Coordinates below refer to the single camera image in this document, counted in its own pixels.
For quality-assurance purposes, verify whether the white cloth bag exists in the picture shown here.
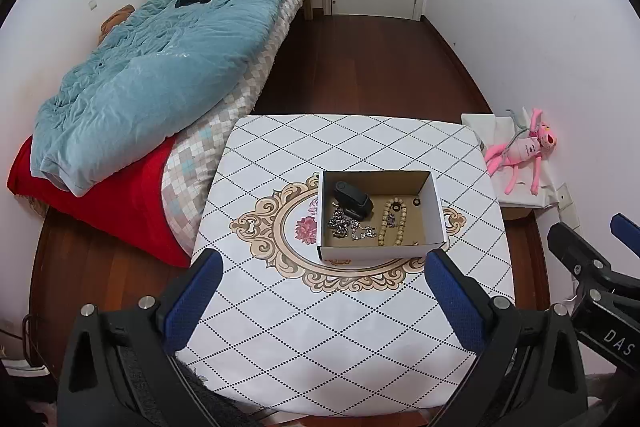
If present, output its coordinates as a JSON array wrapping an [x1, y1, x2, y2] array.
[[461, 106, 564, 209]]

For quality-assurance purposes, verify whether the diamond patterned tablecloth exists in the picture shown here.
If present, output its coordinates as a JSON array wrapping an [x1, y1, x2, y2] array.
[[190, 113, 516, 418]]

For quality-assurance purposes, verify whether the thin silver chain necklace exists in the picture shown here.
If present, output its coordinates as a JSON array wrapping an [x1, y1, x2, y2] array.
[[350, 222, 379, 244]]

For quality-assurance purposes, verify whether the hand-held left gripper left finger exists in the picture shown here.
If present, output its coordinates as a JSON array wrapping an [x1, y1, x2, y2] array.
[[58, 249, 224, 427]]

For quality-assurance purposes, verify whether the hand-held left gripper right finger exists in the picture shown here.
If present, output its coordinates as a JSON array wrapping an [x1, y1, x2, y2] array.
[[424, 249, 589, 427]]

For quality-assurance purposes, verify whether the blue quilt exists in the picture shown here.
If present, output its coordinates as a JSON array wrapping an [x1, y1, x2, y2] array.
[[30, 0, 326, 198]]

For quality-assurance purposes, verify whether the wooden bead bracelet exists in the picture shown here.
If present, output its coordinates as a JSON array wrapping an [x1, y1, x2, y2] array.
[[377, 196, 407, 248]]

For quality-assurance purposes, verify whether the grey clothes hanger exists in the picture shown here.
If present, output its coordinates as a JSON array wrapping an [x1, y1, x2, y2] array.
[[502, 108, 531, 153]]

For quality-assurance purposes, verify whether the pink plush toy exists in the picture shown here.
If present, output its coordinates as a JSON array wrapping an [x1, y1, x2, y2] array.
[[482, 108, 559, 196]]

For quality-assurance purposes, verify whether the thick silver chain bracelet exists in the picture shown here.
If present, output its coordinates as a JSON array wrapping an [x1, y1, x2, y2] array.
[[327, 207, 359, 241]]

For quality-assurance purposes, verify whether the black smartwatch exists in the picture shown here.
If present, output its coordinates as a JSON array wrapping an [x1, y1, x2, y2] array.
[[333, 180, 375, 221]]

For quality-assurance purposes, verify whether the red blanket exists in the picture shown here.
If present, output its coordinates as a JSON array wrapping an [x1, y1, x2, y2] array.
[[6, 134, 194, 269]]

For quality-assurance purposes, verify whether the cardboard box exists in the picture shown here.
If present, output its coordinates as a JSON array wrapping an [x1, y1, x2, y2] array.
[[317, 169, 448, 263]]

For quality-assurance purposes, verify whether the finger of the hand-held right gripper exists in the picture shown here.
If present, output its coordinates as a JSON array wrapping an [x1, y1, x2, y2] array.
[[546, 222, 640, 295], [609, 212, 640, 254]]

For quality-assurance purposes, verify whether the brown pillow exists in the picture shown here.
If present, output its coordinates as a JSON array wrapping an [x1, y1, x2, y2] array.
[[98, 4, 136, 43]]

